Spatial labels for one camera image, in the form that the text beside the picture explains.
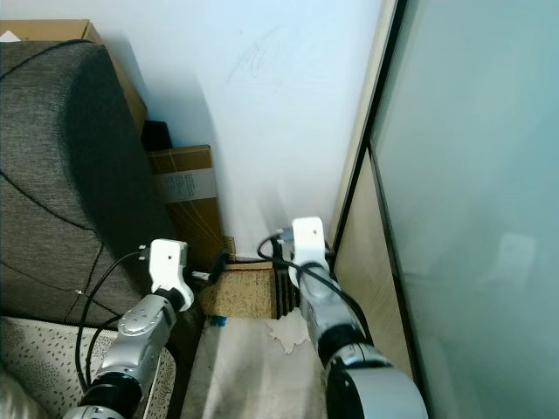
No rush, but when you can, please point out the black ribbed block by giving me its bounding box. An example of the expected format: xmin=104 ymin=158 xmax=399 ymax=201
xmin=273 ymin=264 xmax=302 ymax=317

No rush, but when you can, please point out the white paper scrap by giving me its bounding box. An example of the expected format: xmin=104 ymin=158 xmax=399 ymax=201
xmin=269 ymin=307 xmax=311 ymax=354

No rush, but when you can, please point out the taped brown cardboard box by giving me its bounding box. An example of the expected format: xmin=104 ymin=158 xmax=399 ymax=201
xmin=147 ymin=144 xmax=225 ymax=267

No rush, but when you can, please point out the beige wood-grain panel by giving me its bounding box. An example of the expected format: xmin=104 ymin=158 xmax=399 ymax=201
xmin=332 ymin=148 xmax=429 ymax=411

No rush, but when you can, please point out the small black box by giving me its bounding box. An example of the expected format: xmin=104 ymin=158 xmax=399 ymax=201
xmin=140 ymin=120 xmax=174 ymax=151

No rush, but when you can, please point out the dark grey tufted headboard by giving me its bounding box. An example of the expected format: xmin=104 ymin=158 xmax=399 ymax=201
xmin=0 ymin=39 xmax=184 ymax=328

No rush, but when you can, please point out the white quilted mattress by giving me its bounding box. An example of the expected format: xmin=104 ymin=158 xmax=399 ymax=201
xmin=0 ymin=316 xmax=176 ymax=419

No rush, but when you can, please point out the frosted glass sliding door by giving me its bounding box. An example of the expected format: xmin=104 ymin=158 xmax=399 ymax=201
xmin=367 ymin=0 xmax=559 ymax=419

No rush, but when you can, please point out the plain brown cardboard box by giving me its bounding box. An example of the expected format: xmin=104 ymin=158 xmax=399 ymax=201
xmin=0 ymin=19 xmax=149 ymax=132

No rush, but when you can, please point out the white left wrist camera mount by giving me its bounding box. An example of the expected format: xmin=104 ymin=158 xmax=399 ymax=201
xmin=148 ymin=238 xmax=193 ymax=313

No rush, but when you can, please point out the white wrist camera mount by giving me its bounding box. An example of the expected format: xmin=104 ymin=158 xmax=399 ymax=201
xmin=290 ymin=216 xmax=336 ymax=293
xmin=148 ymin=238 xmax=193 ymax=313

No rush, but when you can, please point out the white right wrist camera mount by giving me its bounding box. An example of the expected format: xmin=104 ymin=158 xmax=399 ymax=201
xmin=290 ymin=216 xmax=336 ymax=293

